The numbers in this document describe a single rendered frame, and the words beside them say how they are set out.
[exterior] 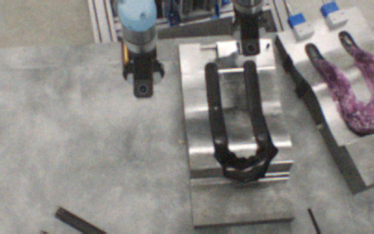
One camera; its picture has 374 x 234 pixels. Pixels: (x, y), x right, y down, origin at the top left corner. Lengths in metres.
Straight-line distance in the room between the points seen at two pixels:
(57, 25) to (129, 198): 1.34
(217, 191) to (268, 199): 0.13
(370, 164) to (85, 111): 0.78
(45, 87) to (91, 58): 0.16
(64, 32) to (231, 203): 1.46
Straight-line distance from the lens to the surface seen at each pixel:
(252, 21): 1.35
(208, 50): 1.57
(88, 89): 1.60
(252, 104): 1.50
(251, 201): 1.43
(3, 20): 2.72
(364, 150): 1.49
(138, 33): 1.15
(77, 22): 2.65
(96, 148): 1.53
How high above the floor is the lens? 2.25
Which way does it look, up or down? 69 degrees down
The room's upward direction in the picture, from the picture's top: 5 degrees clockwise
